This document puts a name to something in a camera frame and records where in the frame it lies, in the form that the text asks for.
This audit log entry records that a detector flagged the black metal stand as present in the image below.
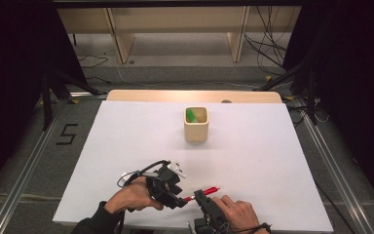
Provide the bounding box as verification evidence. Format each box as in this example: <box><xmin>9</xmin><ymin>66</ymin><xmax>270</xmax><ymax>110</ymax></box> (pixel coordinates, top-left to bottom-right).
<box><xmin>40</xmin><ymin>69</ymin><xmax>103</xmax><ymax>131</ymax></box>
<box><xmin>252</xmin><ymin>58</ymin><xmax>319</xmax><ymax>126</ymax></box>

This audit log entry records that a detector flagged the beige square pen holder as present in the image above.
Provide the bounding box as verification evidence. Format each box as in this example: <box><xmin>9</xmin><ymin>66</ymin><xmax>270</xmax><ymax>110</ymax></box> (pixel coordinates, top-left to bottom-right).
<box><xmin>183</xmin><ymin>105</ymin><xmax>210</xmax><ymax>143</ymax></box>

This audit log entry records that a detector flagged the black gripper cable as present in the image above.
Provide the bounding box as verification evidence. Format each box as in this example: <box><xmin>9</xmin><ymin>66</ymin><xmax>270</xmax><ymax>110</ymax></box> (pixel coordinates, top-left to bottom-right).
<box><xmin>228</xmin><ymin>221</ymin><xmax>272</xmax><ymax>234</ymax></box>
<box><xmin>116</xmin><ymin>159</ymin><xmax>171</xmax><ymax>189</ymax></box>

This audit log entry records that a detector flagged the black metal frame bar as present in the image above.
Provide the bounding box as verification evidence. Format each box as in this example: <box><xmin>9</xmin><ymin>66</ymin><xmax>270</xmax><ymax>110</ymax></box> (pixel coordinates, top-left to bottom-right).
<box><xmin>52</xmin><ymin>0</ymin><xmax>306</xmax><ymax>8</ymax></box>

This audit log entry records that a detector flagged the red ballpoint pen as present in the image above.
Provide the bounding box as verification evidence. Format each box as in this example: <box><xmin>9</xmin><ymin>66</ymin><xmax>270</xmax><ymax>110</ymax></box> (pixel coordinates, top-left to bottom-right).
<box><xmin>183</xmin><ymin>186</ymin><xmax>221</xmax><ymax>203</ymax></box>

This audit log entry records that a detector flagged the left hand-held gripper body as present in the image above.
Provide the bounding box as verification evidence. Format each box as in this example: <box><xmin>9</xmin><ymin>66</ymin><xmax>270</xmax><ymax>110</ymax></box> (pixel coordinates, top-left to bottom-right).
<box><xmin>146</xmin><ymin>161</ymin><xmax>188</xmax><ymax>200</ymax></box>

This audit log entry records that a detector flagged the white table cover board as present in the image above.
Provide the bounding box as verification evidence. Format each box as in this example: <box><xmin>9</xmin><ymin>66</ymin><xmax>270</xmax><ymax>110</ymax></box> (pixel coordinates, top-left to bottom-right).
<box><xmin>52</xmin><ymin>99</ymin><xmax>335</xmax><ymax>233</ymax></box>

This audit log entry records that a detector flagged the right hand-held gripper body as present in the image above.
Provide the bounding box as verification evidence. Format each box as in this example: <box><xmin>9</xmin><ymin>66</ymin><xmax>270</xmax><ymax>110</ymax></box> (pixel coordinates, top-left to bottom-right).
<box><xmin>193</xmin><ymin>200</ymin><xmax>230</xmax><ymax>234</ymax></box>

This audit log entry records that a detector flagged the thin black floor cable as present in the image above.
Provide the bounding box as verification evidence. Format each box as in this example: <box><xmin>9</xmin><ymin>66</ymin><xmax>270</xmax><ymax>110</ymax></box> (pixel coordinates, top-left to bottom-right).
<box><xmin>77</xmin><ymin>54</ymin><xmax>110</xmax><ymax>69</ymax></box>

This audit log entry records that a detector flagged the light wooden table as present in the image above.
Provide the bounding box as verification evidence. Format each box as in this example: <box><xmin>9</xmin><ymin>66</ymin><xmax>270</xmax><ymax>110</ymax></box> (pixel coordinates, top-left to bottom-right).
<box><xmin>106</xmin><ymin>90</ymin><xmax>283</xmax><ymax>104</ymax></box>

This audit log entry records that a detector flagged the black curtain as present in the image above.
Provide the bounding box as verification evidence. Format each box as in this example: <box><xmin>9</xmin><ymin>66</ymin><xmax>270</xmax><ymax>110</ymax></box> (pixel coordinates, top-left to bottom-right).
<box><xmin>283</xmin><ymin>0</ymin><xmax>374</xmax><ymax>206</ymax></box>
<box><xmin>0</xmin><ymin>0</ymin><xmax>89</xmax><ymax>199</ymax></box>

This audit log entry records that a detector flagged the person's right hand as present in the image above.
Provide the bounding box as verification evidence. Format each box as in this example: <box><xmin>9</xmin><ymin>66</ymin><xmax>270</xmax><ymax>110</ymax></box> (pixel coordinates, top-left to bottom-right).
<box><xmin>211</xmin><ymin>194</ymin><xmax>262</xmax><ymax>233</ymax></box>

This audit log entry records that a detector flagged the green highlighter pen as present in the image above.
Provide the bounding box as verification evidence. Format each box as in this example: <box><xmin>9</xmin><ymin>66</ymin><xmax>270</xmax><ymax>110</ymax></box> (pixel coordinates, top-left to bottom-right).
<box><xmin>186</xmin><ymin>108</ymin><xmax>199</xmax><ymax>124</ymax></box>

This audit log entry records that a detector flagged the light wooden bench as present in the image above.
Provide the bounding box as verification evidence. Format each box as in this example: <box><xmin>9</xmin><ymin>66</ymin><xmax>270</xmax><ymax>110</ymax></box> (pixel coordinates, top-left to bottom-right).
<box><xmin>57</xmin><ymin>6</ymin><xmax>303</xmax><ymax>64</ymax></box>

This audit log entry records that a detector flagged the bundle of black floor cables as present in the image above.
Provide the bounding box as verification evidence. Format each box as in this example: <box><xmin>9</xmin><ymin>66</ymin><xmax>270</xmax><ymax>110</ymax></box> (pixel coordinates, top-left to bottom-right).
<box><xmin>243</xmin><ymin>6</ymin><xmax>288</xmax><ymax>77</ymax></box>

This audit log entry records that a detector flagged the person's left hand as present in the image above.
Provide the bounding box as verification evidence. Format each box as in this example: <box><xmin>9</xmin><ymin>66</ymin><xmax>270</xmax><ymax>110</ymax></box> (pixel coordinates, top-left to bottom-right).
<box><xmin>104</xmin><ymin>175</ymin><xmax>165</xmax><ymax>215</ymax></box>

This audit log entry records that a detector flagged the metal floor rail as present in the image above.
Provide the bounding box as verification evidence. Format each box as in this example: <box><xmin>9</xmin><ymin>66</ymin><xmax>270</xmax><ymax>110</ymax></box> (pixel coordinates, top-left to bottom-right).
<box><xmin>300</xmin><ymin>113</ymin><xmax>374</xmax><ymax>234</ymax></box>
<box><xmin>0</xmin><ymin>97</ymin><xmax>69</xmax><ymax>234</ymax></box>

